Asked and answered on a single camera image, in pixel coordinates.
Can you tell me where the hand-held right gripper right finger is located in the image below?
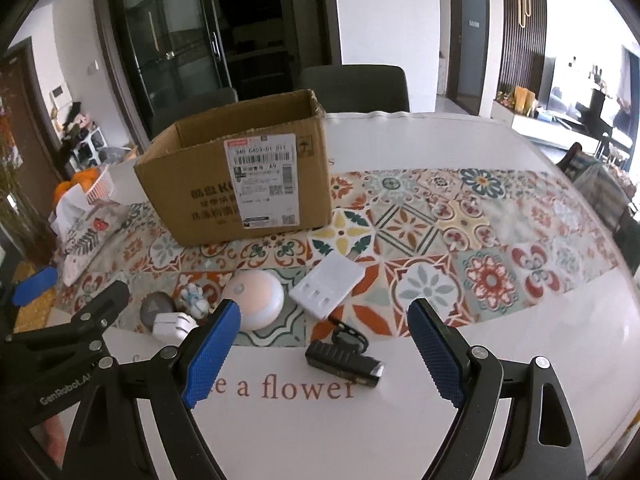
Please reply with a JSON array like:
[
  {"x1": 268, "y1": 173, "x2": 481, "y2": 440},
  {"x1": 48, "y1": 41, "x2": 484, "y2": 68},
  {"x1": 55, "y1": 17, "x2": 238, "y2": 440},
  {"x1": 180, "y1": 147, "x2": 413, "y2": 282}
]
[{"x1": 406, "y1": 297, "x2": 588, "y2": 480}]

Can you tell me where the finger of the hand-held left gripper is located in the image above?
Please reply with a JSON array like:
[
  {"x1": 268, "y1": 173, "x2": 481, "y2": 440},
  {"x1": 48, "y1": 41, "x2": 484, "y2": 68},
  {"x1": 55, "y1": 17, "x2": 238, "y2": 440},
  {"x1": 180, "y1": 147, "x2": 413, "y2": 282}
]
[
  {"x1": 11, "y1": 266, "x2": 60, "y2": 307},
  {"x1": 4, "y1": 280, "x2": 132, "y2": 361}
]

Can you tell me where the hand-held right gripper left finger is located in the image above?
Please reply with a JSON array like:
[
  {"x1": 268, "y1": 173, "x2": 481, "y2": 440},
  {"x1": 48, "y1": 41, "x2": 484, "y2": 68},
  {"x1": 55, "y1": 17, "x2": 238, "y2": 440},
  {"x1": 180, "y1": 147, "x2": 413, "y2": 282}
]
[{"x1": 57, "y1": 299, "x2": 243, "y2": 480}]

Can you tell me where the blue white figurine keychain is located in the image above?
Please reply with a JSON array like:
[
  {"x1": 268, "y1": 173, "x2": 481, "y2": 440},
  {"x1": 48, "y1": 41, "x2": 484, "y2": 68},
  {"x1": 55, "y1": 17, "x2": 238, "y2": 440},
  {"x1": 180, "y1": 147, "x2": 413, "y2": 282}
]
[{"x1": 177, "y1": 282, "x2": 210, "y2": 320}]

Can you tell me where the brown cardboard box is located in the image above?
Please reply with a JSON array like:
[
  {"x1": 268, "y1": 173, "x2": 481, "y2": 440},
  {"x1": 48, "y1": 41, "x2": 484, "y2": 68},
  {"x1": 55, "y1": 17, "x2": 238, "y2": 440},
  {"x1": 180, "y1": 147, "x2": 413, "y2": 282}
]
[{"x1": 134, "y1": 89, "x2": 332, "y2": 247}]

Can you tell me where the grey round disc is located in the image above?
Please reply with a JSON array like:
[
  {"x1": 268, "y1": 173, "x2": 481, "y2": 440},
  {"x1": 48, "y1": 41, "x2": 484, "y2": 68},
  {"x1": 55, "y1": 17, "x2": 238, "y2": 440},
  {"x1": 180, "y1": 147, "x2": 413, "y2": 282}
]
[{"x1": 140, "y1": 291, "x2": 176, "y2": 333}]

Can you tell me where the white plug adapter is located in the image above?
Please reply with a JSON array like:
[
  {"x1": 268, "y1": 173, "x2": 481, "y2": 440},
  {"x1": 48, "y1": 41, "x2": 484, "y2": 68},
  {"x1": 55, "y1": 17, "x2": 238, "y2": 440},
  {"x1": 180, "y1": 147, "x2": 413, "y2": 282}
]
[{"x1": 152, "y1": 311, "x2": 199, "y2": 345}]

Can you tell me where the floral tissue box cover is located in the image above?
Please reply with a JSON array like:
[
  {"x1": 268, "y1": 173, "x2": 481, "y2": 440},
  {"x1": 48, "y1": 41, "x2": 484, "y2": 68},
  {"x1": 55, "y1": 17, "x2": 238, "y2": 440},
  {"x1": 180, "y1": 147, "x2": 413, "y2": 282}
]
[{"x1": 52, "y1": 200, "x2": 143, "y2": 286}]

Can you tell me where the white round dome lamp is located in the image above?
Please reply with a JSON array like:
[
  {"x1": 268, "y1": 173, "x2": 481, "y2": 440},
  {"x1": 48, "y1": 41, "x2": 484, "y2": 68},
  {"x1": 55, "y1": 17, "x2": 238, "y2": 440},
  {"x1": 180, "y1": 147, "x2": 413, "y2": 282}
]
[{"x1": 221, "y1": 270, "x2": 285, "y2": 332}]

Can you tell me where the black bike light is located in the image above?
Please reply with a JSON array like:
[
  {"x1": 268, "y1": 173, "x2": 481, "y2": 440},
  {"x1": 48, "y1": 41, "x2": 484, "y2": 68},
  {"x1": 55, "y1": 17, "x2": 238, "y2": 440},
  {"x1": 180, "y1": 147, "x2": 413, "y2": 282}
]
[{"x1": 305, "y1": 341, "x2": 386, "y2": 392}]

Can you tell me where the patterned table runner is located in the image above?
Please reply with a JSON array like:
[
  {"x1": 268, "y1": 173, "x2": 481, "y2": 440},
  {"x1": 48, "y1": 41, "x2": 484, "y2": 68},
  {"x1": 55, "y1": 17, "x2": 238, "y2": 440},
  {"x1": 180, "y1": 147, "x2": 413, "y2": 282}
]
[{"x1": 54, "y1": 167, "x2": 626, "y2": 351}]

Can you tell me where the pile of oranges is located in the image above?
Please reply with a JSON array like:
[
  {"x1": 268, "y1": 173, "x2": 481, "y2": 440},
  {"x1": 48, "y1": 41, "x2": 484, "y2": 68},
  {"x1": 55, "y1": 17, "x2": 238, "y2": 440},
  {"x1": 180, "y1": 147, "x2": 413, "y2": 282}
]
[{"x1": 52, "y1": 169, "x2": 101, "y2": 208}]

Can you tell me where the white plastic basket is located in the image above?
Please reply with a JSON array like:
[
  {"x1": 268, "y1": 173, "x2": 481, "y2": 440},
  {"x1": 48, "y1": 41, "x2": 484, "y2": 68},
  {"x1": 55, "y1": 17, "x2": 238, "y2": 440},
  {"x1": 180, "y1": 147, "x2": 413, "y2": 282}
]
[{"x1": 75, "y1": 162, "x2": 113, "y2": 206}]

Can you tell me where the white shoe shelf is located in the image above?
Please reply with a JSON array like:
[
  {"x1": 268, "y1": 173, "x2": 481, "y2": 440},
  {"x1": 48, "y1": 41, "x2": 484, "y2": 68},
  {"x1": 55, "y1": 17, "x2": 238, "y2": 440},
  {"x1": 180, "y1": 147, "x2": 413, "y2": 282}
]
[{"x1": 60, "y1": 102, "x2": 108, "y2": 166}]

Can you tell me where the brown wooden door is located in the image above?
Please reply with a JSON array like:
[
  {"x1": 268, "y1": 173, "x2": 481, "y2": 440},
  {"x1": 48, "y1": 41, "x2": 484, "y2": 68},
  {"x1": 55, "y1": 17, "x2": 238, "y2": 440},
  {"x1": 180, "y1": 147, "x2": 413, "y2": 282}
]
[{"x1": 0, "y1": 40, "x2": 63, "y2": 201}]

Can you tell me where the dark dining chair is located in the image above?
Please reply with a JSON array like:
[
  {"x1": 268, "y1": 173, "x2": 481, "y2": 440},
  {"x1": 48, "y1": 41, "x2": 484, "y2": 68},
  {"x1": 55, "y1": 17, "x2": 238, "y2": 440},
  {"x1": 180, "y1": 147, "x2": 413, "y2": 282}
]
[
  {"x1": 150, "y1": 87, "x2": 240, "y2": 148},
  {"x1": 295, "y1": 65, "x2": 411, "y2": 113}
]

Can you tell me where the white low cabinet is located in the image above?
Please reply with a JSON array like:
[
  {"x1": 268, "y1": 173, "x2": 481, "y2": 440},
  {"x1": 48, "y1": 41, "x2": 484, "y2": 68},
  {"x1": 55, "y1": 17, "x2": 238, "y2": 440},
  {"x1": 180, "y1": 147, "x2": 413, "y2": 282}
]
[{"x1": 492, "y1": 100, "x2": 581, "y2": 148}]

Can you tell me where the yellow paper bag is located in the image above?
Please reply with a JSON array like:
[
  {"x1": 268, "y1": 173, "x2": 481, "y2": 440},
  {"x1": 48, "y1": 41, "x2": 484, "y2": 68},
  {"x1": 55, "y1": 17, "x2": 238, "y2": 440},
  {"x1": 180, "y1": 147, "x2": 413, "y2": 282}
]
[{"x1": 512, "y1": 86, "x2": 538, "y2": 113}]

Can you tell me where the black glass sliding door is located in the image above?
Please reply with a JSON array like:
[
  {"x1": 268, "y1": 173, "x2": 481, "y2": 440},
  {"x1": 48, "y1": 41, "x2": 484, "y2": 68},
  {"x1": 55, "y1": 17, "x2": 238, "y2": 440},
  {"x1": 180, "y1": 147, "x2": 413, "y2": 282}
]
[{"x1": 92, "y1": 0, "x2": 341, "y2": 151}]

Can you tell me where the grey room door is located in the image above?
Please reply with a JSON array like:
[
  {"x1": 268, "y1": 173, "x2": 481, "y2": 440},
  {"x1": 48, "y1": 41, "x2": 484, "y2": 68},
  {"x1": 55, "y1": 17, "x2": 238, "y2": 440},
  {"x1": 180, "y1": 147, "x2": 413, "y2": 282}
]
[{"x1": 447, "y1": 0, "x2": 493, "y2": 118}]

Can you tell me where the black rubber mount strap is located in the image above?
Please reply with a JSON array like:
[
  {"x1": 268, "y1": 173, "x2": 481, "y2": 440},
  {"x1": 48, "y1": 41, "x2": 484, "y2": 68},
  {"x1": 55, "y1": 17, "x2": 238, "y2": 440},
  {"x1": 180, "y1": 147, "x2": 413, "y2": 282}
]
[{"x1": 330, "y1": 321, "x2": 368, "y2": 353}]

